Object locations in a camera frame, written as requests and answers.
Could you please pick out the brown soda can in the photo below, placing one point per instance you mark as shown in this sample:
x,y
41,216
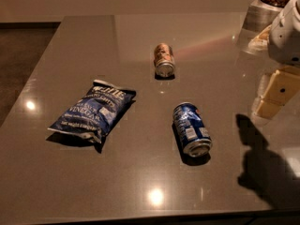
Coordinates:
x,y
163,60

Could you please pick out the blue pepsi can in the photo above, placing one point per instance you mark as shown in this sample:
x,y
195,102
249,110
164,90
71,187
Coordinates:
x,y
194,137

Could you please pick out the jar of brown nuts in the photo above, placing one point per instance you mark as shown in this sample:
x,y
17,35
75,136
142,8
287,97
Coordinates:
x,y
261,13

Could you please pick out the blue kettle chips bag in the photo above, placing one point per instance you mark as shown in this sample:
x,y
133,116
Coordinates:
x,y
92,118

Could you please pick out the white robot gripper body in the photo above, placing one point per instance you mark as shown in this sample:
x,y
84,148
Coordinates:
x,y
286,37

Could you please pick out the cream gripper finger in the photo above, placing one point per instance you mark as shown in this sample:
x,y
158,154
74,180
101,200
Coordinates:
x,y
275,90

